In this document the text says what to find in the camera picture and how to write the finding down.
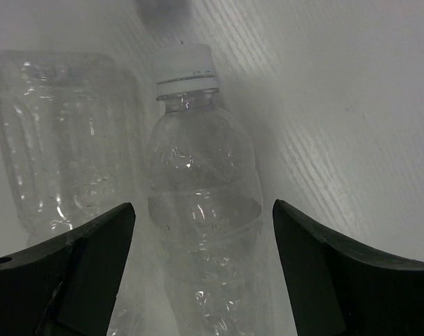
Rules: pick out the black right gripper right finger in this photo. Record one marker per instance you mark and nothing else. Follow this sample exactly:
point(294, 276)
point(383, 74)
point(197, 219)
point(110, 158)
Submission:
point(340, 286)

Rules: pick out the clear bottle white cap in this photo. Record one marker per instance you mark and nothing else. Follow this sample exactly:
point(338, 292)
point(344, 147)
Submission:
point(205, 199)
point(63, 137)

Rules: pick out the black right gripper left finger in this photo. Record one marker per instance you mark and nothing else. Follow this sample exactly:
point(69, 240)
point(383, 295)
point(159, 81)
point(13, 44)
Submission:
point(67, 285)

